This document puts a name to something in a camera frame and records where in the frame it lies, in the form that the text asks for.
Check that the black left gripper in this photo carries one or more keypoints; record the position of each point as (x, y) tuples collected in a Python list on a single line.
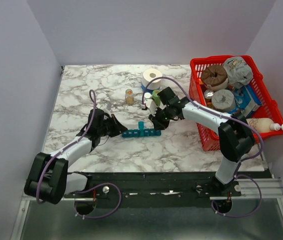
[(116, 124)]

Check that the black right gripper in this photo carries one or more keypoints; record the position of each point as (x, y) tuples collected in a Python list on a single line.
[(156, 122)]

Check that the teal weekly pill organizer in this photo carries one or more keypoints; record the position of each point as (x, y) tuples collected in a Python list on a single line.
[(141, 132)]

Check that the green pill bottle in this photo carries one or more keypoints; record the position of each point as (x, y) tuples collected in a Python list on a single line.
[(156, 97)]

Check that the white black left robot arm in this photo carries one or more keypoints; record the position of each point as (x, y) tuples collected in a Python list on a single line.
[(61, 162)]

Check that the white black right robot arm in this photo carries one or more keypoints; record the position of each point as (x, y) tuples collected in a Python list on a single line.
[(235, 136)]

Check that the white pill bottle blue label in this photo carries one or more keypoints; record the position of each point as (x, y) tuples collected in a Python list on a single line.
[(147, 96)]

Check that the clear jar yellow capsules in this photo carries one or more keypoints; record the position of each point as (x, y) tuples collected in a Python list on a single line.
[(129, 97)]

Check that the white paper roll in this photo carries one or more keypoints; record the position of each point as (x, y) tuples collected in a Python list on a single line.
[(150, 74)]

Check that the silver lid can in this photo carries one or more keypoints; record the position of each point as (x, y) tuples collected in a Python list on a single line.
[(208, 95)]

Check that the grey wrapped roll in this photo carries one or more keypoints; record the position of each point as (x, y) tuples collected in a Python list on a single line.
[(223, 100)]

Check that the brown wrapped roll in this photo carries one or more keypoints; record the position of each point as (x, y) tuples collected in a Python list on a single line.
[(215, 77)]

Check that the blue carton box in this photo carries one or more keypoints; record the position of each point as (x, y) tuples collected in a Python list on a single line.
[(247, 100)]

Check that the grey crumpled bag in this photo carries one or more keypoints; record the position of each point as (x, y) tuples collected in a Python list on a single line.
[(239, 73)]

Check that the cream squeeze bottle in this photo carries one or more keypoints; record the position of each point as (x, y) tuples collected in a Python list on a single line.
[(264, 125)]

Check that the red plastic basket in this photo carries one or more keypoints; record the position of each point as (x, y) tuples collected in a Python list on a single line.
[(269, 108)]

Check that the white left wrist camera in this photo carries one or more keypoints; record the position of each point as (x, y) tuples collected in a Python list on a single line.
[(107, 111)]

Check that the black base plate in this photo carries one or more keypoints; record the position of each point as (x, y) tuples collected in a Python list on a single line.
[(157, 180)]

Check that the aluminium rail frame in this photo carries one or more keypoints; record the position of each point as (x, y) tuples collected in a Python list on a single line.
[(265, 188)]

